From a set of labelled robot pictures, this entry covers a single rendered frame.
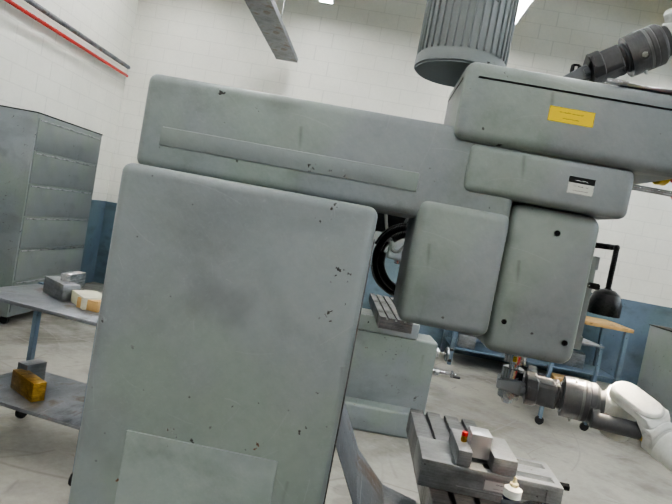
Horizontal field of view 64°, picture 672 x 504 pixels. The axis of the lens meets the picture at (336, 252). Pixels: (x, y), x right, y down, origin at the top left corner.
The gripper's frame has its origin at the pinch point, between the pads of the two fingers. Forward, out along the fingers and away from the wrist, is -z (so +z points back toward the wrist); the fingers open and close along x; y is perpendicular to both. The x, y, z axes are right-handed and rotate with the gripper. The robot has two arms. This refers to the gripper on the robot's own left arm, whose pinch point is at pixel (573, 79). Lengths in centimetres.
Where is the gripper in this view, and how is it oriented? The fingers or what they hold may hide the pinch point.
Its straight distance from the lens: 136.2
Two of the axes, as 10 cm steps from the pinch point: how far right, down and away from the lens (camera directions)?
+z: 9.0, -3.3, -3.0
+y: -3.1, -9.4, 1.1
